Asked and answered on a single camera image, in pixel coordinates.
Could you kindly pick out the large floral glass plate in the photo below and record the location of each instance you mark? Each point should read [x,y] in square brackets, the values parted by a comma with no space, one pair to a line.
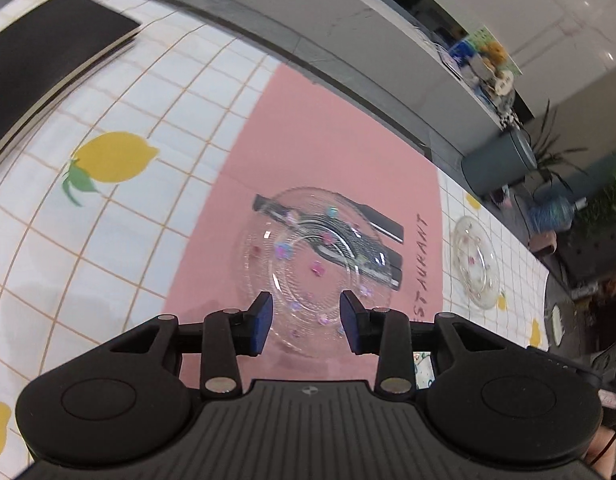
[475,260]

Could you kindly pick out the blue water jug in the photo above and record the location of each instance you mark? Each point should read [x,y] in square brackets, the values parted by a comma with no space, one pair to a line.
[555,214]

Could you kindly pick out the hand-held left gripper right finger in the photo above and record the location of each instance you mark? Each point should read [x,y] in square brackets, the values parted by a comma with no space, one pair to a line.
[350,321]

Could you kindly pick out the woven basket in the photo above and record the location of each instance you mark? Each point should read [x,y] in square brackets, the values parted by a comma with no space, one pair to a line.
[480,67]

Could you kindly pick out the potted long-leaf plant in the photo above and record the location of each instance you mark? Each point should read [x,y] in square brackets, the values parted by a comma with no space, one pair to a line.
[552,155]

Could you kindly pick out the black notebook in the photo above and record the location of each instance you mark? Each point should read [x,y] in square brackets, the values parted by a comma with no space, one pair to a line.
[43,60]

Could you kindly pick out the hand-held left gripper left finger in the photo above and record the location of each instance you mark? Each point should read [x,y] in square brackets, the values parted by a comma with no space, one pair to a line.
[263,322]

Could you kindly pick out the decorative plate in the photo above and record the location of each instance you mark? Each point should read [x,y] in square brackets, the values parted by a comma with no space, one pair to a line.
[504,81]

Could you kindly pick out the grey trash can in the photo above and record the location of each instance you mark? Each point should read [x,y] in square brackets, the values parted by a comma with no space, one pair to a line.
[497,165]

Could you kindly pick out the pink space heater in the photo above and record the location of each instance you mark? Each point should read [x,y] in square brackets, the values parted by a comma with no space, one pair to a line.
[542,242]

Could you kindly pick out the marble media console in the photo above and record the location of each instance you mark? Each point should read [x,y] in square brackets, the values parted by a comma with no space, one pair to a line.
[387,60]

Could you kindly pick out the painted canvas picture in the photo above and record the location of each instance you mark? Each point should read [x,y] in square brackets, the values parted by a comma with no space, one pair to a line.
[462,50]

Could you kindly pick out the checked lemon print tablecloth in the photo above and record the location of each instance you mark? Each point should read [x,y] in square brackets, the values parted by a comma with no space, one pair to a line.
[113,240]

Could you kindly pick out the green vine plant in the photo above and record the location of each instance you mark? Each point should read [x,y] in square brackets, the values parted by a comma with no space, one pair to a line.
[602,205]

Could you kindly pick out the pink placemat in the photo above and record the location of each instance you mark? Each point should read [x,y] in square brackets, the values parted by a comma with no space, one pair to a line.
[313,150]

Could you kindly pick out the teddy bear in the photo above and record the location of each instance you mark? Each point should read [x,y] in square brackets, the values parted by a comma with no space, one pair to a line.
[492,50]

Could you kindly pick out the floral bag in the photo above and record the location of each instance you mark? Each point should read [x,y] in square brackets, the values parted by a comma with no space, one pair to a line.
[502,199]

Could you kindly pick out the white painted plate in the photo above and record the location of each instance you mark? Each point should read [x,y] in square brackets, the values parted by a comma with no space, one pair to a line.
[422,371]

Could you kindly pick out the small floral glass plate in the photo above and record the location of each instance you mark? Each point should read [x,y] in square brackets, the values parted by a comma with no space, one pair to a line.
[308,260]

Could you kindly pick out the white stool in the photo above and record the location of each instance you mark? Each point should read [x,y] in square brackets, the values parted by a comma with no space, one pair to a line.
[556,321]

